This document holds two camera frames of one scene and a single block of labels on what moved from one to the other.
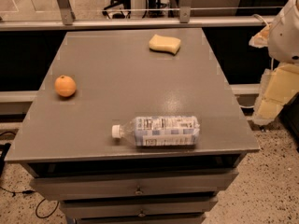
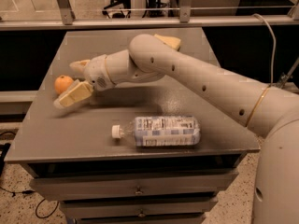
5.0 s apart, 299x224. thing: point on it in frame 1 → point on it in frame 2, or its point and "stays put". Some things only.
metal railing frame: [68, 21] stays put
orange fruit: [65, 86] stays put
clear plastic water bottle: [159, 131] stays put
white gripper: [286, 36] → [95, 72]
